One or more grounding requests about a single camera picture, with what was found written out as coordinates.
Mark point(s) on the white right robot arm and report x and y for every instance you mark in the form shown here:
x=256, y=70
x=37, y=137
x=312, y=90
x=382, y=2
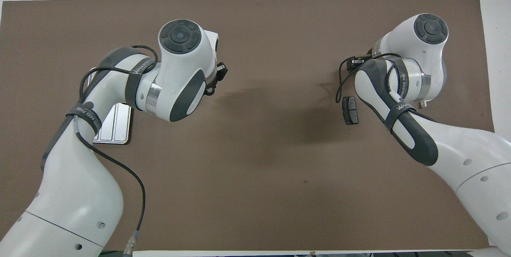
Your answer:
x=471, y=157

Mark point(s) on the silver metal tray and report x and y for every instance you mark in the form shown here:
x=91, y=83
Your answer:
x=117, y=125

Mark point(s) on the short dark brake pad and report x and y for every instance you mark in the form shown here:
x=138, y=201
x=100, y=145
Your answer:
x=350, y=110

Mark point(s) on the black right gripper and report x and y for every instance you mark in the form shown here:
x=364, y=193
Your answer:
x=355, y=64

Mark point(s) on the white semicircular bracket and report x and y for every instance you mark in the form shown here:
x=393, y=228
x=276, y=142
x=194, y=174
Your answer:
x=423, y=105

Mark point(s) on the brown table mat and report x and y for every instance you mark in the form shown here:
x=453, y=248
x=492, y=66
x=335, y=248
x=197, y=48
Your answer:
x=263, y=169

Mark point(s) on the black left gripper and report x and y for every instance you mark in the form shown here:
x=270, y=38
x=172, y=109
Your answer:
x=222, y=71

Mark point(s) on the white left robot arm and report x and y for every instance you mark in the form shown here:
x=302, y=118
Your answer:
x=80, y=193

